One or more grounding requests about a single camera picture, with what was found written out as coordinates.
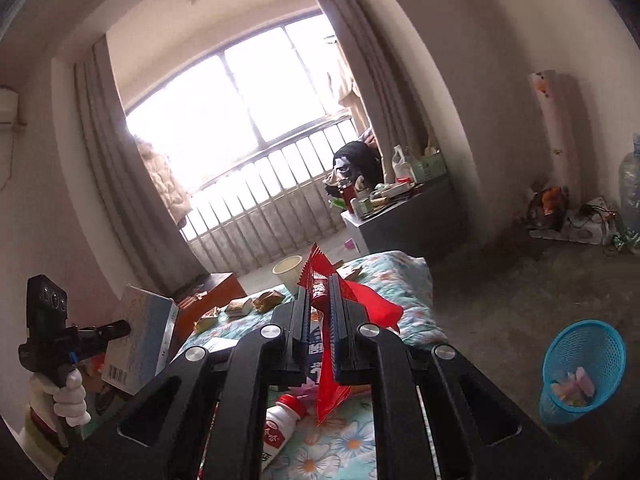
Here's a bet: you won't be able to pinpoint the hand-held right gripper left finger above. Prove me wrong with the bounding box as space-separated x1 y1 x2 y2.
55 285 311 480

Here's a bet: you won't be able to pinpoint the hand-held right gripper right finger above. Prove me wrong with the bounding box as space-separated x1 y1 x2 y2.
327 272 596 480

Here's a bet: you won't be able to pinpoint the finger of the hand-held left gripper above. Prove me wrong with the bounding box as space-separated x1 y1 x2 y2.
75 321 132 361

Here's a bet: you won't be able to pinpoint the cardboard box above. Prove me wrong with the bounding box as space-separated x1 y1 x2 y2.
100 285 180 396

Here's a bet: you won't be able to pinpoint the red foil snack wrapper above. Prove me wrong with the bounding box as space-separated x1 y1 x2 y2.
297 242 405 426

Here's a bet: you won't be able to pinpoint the white bottle with red cap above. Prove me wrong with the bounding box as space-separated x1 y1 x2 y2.
257 394 310 471

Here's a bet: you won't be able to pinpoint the blue plastic basket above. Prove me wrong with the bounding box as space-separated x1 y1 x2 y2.
539 320 627 427

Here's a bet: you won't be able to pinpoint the pink white wrapper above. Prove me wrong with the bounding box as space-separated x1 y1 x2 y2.
567 366 598 401

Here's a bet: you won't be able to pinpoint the person's left forearm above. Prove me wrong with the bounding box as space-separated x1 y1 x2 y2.
17 390 71 476

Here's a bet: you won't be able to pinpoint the person's left hand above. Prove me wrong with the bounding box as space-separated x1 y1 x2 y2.
29 367 92 428

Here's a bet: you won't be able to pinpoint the brown bread packet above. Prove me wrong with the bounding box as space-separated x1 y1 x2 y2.
252 290 286 311

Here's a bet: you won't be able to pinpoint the paper cup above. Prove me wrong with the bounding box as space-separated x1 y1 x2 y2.
272 255 304 296

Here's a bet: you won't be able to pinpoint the flat snack packet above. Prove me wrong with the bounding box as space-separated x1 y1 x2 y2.
332 260 366 281

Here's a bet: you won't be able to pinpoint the floral blue blanket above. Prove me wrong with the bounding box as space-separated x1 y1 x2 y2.
175 252 448 480

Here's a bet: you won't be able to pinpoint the red-brown wooden nightstand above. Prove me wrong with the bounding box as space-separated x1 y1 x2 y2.
170 272 248 346

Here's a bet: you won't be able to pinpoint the yellowish snack packet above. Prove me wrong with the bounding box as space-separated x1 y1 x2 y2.
192 307 221 333

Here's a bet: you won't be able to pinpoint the grey cabinet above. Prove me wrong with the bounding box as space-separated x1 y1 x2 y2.
341 175 468 266

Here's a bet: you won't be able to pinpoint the fluffy beige coat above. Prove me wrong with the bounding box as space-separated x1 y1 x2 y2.
135 135 193 226

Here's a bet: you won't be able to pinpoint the grey curtain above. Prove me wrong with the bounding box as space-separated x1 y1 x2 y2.
295 0 441 161
74 37 211 296

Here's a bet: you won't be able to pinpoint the black bag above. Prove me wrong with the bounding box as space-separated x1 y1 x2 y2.
332 141 383 186

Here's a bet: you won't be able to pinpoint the white detergent jug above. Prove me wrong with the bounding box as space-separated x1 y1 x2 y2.
391 145 413 181

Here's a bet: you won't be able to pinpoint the green storage basket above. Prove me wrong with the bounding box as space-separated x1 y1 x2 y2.
410 150 447 183

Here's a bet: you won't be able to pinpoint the metal window railing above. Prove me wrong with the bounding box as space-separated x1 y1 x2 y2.
180 112 361 271

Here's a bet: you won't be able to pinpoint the orange snack bag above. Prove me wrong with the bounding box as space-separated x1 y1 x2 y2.
530 185 571 226

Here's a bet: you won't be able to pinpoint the hanging beige cloth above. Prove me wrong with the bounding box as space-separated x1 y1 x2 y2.
325 35 363 111

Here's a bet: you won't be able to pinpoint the window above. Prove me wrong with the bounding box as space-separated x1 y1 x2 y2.
122 10 351 196

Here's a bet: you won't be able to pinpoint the patterned wallpaper roll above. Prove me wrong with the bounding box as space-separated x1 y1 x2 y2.
529 71 576 196

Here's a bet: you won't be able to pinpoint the green foil wrapper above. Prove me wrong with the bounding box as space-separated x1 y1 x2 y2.
607 227 640 256

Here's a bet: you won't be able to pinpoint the clear water jug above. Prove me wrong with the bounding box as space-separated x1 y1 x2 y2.
619 132 640 226

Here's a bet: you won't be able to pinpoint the black cables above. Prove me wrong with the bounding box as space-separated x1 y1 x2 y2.
570 200 621 241

